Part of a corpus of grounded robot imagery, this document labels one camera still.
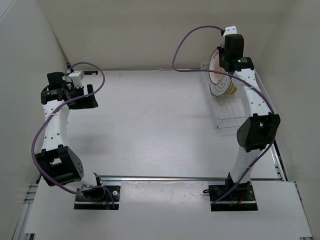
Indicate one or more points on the orange sunburst plate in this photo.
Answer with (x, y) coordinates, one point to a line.
(215, 74)

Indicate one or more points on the black label sticker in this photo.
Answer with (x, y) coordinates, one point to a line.
(90, 72)

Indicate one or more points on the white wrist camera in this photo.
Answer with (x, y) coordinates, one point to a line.
(77, 77)
(229, 31)

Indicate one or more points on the cream plate with dark mark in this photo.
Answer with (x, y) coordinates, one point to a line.
(230, 89)

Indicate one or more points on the cream plate with red seal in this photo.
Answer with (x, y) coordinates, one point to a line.
(234, 90)

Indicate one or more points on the white wire dish rack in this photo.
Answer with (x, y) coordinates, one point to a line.
(228, 111)

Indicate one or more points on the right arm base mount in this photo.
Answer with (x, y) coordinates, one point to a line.
(240, 199)

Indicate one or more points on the white front board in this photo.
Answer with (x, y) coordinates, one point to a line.
(169, 211)

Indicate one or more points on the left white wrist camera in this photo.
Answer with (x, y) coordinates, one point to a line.
(77, 77)

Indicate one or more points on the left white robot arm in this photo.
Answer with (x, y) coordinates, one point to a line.
(64, 92)

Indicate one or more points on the white green-rimmed plate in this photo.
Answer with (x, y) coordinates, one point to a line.
(220, 89)

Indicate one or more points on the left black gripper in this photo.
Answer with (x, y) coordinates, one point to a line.
(89, 102)

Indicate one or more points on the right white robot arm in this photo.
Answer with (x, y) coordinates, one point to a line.
(256, 135)

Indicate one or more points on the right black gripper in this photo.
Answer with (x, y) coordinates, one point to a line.
(221, 49)

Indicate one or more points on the aluminium frame rail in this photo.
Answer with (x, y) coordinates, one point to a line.
(118, 178)

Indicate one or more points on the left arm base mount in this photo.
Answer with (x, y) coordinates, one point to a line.
(99, 199)

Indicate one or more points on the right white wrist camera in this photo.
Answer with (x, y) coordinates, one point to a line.
(229, 31)

